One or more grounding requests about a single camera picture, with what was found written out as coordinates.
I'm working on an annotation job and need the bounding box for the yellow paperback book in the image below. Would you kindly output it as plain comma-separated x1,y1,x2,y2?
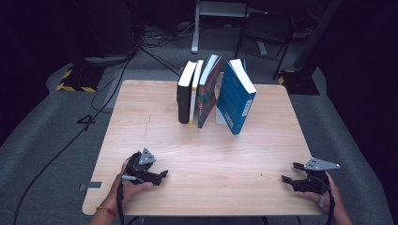
188,58,206,127

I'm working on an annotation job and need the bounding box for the grey metal desk stand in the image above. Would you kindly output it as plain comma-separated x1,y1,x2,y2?
190,0,270,55

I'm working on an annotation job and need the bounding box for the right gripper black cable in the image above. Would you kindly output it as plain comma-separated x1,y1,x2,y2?
318,177,337,225

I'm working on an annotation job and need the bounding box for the black metal chair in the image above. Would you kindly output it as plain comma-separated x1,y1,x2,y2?
231,11,296,81

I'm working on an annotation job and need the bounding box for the grey tape strip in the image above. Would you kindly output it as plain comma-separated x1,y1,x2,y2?
79,181,103,192

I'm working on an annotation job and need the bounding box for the orange thread bracelet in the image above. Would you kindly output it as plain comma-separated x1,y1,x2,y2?
95,204,118,219

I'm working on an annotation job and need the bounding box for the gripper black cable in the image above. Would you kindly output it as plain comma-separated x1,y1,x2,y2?
318,177,337,225
115,173,145,225

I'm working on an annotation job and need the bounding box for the red illustrated book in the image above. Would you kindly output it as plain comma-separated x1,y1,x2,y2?
196,53,224,129

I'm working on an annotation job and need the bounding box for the black hardcover book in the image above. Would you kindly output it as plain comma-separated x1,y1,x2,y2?
176,60,198,125

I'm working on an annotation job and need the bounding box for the person's left hand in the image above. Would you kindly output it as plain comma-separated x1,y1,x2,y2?
111,155,154,204

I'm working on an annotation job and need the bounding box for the black yellow striped base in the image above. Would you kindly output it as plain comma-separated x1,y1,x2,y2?
278,68,321,97
55,63,105,94

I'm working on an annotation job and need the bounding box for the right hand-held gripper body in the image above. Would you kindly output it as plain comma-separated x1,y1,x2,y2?
295,157,342,195

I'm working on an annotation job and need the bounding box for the person's right hand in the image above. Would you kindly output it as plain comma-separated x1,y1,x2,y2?
303,172,341,214

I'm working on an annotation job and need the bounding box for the long black floor cable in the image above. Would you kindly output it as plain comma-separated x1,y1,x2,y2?
12,50,136,225

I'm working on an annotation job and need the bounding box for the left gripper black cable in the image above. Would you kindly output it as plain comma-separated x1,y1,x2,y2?
115,173,145,225

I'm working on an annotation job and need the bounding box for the grey slanted post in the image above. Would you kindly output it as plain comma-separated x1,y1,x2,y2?
292,0,344,71

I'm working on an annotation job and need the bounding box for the white expandable bookend rack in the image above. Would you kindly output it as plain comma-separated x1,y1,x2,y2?
215,70,228,125

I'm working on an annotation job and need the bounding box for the blue book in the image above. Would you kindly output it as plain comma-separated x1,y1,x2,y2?
215,58,258,136

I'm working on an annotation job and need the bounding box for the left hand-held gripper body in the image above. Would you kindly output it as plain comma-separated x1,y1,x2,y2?
125,147,157,186

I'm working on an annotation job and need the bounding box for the tangle of floor cables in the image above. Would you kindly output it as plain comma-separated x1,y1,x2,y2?
136,21,195,49

